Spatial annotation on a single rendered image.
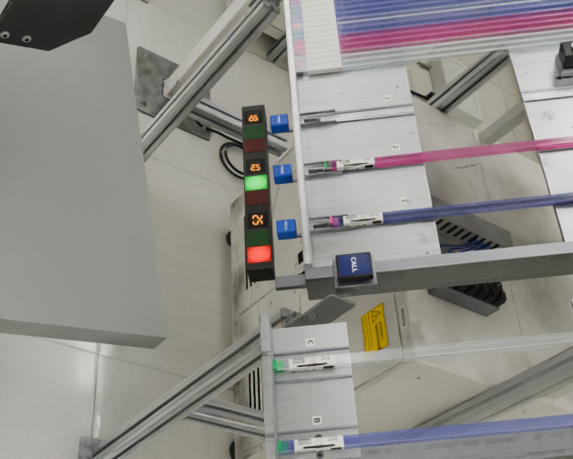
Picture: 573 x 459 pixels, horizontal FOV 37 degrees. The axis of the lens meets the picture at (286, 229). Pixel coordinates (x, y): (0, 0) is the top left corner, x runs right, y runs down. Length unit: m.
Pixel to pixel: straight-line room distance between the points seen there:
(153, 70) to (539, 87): 1.27
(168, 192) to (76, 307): 1.10
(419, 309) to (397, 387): 0.15
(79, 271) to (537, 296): 1.05
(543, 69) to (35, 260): 0.89
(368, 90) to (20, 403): 0.89
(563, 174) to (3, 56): 0.87
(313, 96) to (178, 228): 0.79
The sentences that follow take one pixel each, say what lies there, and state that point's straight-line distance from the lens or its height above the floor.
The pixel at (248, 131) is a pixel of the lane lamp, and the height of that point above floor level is 0.65.
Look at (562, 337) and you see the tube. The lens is 1.17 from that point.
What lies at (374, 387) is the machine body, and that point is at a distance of 1.60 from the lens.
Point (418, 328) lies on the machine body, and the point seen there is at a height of 0.62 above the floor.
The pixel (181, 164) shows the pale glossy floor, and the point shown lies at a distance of 2.33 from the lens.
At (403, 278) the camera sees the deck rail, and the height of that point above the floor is 0.80.
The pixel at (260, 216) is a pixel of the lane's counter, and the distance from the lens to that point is 1.36.
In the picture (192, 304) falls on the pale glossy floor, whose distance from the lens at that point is 2.10.
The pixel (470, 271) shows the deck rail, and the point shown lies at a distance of 1.30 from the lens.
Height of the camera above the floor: 1.53
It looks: 39 degrees down
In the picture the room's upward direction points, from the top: 50 degrees clockwise
